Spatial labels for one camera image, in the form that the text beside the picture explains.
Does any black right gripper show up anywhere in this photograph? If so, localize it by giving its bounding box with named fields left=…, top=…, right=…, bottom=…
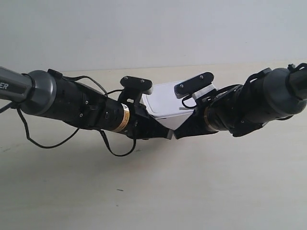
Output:
left=174, top=96, right=217, bottom=139

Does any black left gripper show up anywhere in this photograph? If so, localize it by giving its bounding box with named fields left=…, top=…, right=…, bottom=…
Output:
left=117, top=91, right=173, bottom=140

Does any white lidded plastic container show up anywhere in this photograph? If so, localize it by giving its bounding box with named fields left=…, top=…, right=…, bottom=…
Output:
left=141, top=81, right=196, bottom=130

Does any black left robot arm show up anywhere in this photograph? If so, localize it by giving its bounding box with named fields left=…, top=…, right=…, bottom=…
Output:
left=0, top=67, right=173, bottom=139

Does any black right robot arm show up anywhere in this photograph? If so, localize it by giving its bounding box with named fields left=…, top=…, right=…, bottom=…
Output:
left=174, top=63, right=307, bottom=139

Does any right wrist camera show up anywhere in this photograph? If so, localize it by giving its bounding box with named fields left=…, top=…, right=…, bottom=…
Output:
left=174, top=72, right=217, bottom=100

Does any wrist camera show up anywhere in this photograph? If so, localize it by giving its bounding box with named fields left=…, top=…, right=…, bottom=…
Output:
left=120, top=76, right=153, bottom=95
left=174, top=72, right=217, bottom=100

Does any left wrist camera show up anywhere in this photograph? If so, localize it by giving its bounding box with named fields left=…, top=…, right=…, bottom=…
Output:
left=120, top=76, right=153, bottom=95

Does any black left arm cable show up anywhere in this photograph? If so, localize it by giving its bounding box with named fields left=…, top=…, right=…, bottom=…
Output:
left=0, top=75, right=137, bottom=158

